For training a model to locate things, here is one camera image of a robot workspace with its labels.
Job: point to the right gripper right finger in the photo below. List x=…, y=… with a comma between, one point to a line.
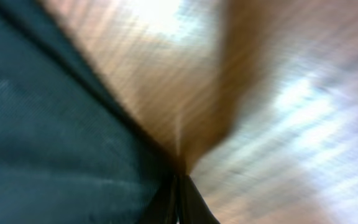
x=192, y=208

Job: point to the black polo shirt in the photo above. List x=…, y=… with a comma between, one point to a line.
x=69, y=153

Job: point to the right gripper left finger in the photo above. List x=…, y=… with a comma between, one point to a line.
x=162, y=209

